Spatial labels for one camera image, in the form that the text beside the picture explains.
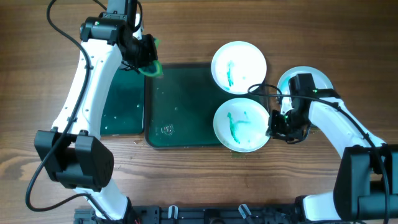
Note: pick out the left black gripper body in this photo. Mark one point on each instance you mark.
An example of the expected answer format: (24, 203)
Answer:
(142, 51)

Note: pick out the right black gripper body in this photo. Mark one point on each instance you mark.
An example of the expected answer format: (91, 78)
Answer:
(285, 124)

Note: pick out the green yellow sponge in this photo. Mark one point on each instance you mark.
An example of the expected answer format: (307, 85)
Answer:
(147, 62)

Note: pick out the white plate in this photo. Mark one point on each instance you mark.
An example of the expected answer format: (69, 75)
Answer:
(323, 77)
(238, 65)
(241, 125)

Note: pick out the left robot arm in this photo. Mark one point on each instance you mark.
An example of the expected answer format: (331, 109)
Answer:
(71, 151)

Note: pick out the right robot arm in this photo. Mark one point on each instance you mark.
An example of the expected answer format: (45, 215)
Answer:
(366, 184)

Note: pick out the small black water tray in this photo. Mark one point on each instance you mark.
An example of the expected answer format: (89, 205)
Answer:
(123, 112)

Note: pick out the large dark green tray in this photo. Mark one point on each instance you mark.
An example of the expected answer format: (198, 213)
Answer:
(181, 104)

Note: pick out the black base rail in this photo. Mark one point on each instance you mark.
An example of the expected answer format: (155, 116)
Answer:
(281, 213)

